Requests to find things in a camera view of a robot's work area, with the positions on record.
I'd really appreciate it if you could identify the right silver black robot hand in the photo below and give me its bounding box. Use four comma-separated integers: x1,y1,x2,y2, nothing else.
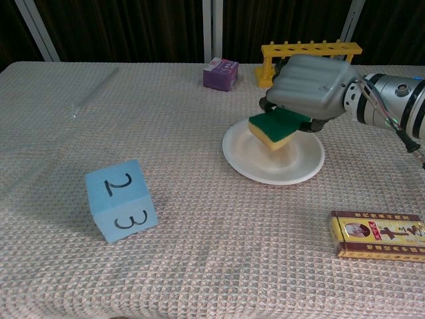
258,54,355,134

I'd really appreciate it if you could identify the green yellow sponge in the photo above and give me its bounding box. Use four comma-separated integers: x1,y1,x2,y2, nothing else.
248,108,313,152

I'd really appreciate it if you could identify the white round plate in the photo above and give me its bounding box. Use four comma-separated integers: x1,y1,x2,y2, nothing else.
222,118,325,185

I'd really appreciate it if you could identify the yellow test tube rack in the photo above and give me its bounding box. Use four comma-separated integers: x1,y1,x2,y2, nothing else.
254,40,363,88

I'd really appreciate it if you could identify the black curtain panel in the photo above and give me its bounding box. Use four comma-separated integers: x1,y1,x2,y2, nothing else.
351,0,425,66
220,0,353,64
0,0,44,72
31,0,205,64

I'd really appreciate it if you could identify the small purple box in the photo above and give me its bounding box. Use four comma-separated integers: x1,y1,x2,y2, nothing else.
203,57,240,92

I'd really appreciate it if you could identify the red gold printed box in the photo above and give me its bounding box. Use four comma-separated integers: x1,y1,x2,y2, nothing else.
329,210,425,263

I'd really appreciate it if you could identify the beige waffle tablecloth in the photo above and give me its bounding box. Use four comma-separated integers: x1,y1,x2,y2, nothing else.
0,61,425,319

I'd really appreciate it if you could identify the clear glass test tube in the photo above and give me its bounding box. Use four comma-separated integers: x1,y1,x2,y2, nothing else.
70,67,120,119

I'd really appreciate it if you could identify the blue numbered foam cube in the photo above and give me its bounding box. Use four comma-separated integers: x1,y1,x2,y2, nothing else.
84,158,159,246

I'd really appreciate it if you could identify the white metal frame post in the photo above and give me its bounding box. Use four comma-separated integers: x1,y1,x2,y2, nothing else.
202,0,222,64
15,0,62,63
340,0,366,45

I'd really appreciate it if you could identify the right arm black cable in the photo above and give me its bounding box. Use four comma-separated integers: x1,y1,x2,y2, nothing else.
357,78,425,167

